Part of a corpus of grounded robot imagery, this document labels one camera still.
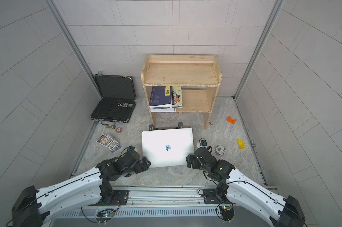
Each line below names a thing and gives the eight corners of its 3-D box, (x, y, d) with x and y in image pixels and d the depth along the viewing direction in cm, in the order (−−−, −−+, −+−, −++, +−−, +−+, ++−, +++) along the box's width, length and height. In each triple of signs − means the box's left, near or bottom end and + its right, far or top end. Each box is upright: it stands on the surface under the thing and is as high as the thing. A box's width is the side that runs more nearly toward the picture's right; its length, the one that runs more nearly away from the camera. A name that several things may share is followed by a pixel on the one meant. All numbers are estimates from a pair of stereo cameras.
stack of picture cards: (101, 145, 91) (96, 140, 86) (109, 137, 95) (105, 131, 90) (114, 154, 88) (110, 149, 82) (122, 145, 92) (119, 139, 86)
